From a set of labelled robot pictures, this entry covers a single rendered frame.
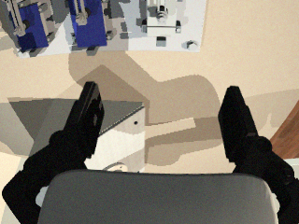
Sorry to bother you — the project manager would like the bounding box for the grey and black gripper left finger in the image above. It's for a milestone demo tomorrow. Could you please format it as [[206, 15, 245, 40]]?
[[2, 81, 105, 224]]

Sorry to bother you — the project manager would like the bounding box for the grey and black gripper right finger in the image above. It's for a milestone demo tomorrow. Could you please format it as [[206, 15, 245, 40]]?
[[218, 86, 299, 224]]

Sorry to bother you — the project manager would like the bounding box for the blue rectangular block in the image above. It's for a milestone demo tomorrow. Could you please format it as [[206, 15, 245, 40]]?
[[68, 0, 108, 48], [17, 2, 51, 50]]

